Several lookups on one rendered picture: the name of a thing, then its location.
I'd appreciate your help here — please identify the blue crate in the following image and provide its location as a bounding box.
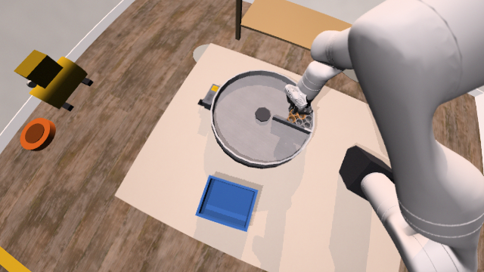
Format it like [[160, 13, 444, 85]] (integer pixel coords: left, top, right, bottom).
[[195, 175, 257, 231]]

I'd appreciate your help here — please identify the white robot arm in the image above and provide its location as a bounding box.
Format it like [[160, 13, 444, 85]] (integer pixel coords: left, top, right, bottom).
[[284, 0, 484, 272]]

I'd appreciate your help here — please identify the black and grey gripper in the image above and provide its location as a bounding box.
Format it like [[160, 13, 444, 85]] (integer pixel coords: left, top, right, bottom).
[[287, 96, 315, 115]]

